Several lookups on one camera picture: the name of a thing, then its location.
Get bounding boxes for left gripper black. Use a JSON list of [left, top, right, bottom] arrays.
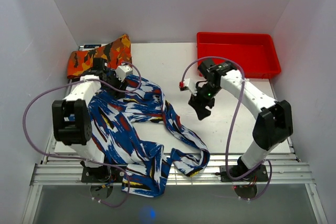
[[102, 70, 129, 100]]

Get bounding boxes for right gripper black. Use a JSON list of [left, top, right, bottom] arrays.
[[188, 82, 223, 121]]

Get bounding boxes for blue white red patterned trousers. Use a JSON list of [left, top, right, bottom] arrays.
[[88, 75, 211, 197]]

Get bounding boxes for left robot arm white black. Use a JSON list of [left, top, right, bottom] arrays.
[[51, 58, 132, 182]]

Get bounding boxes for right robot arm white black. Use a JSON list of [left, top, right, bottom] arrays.
[[179, 57, 293, 181]]

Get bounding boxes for orange camouflage folded trousers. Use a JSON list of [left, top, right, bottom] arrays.
[[67, 34, 132, 79]]

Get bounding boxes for small blue white label card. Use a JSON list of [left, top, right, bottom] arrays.
[[79, 44, 102, 51]]

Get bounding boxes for red plastic tray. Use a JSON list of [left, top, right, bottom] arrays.
[[196, 32, 281, 79]]

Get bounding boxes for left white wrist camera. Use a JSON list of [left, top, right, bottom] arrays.
[[115, 65, 133, 82]]

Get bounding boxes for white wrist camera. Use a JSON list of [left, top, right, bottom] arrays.
[[179, 78, 197, 96], [115, 65, 133, 82]]

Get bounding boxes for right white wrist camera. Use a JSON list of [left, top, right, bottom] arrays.
[[179, 78, 197, 96]]

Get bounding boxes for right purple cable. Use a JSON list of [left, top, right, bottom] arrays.
[[182, 56, 272, 202]]

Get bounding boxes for purple cable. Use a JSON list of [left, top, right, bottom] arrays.
[[182, 56, 272, 202], [23, 61, 142, 207]]

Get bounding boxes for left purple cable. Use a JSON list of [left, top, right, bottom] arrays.
[[23, 61, 142, 207]]

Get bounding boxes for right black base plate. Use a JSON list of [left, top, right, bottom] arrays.
[[215, 160, 269, 182]]

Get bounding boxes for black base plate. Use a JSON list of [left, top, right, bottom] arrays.
[[81, 166, 124, 184], [215, 160, 269, 182]]

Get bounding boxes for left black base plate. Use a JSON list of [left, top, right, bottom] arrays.
[[81, 166, 124, 184]]

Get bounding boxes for aluminium rail frame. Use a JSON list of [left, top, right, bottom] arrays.
[[30, 79, 316, 188]]

